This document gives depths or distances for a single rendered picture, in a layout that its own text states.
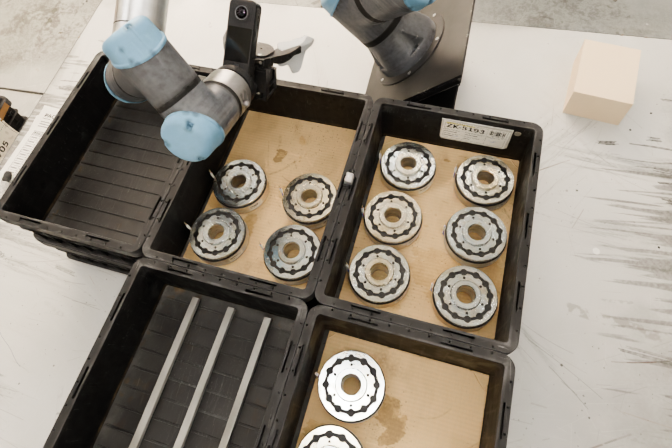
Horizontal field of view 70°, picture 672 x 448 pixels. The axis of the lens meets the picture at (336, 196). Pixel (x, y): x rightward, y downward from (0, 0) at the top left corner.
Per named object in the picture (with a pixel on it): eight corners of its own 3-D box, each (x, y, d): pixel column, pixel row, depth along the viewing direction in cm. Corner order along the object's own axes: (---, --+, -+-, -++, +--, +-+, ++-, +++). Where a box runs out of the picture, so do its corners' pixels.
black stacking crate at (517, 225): (377, 133, 99) (376, 98, 89) (525, 161, 93) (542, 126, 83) (321, 319, 83) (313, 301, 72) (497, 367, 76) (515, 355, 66)
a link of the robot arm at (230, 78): (193, 75, 70) (245, 87, 69) (207, 61, 74) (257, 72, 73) (198, 118, 75) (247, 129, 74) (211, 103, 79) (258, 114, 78)
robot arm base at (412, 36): (388, 41, 115) (359, 14, 110) (439, 8, 104) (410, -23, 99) (379, 88, 108) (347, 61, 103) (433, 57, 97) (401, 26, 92)
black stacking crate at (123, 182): (126, 86, 111) (101, 51, 101) (243, 108, 105) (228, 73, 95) (34, 240, 95) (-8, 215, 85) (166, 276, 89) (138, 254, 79)
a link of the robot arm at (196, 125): (177, 105, 60) (222, 155, 64) (215, 66, 68) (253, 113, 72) (142, 128, 65) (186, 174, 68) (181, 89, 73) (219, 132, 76)
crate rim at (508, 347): (376, 103, 91) (375, 95, 89) (540, 132, 85) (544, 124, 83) (313, 305, 74) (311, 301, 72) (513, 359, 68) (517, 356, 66)
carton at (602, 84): (573, 62, 117) (585, 39, 110) (626, 73, 114) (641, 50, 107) (562, 112, 111) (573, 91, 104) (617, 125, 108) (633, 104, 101)
